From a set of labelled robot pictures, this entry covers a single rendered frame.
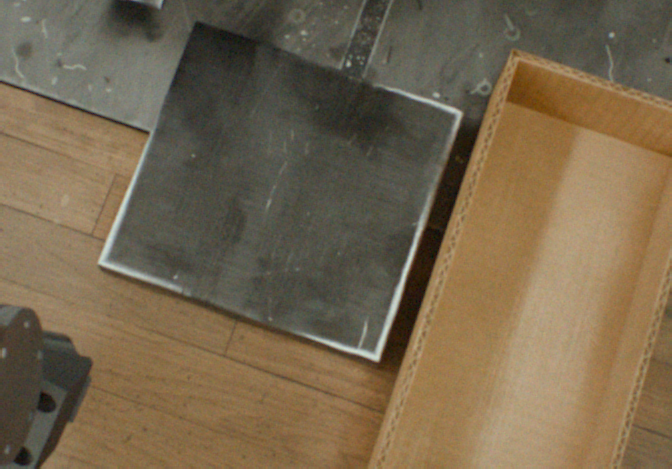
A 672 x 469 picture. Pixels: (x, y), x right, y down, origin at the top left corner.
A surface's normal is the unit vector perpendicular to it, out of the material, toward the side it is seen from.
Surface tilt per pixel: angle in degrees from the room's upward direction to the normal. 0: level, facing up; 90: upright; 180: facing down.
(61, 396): 29
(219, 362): 0
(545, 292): 0
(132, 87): 0
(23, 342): 84
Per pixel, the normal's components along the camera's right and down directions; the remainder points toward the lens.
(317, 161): 0.04, -0.25
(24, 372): 0.99, 0.12
